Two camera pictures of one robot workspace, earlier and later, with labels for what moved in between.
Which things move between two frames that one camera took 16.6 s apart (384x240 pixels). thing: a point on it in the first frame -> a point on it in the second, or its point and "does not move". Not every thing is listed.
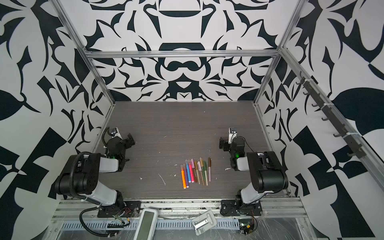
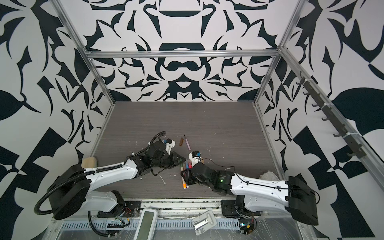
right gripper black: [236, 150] -> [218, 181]
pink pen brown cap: [209, 164] -> [187, 143]
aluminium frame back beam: [183, 54] does not move
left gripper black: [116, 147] -> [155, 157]
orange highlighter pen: [183, 177] does not move
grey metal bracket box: [204, 222] does not move
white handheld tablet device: [146, 224] does not move
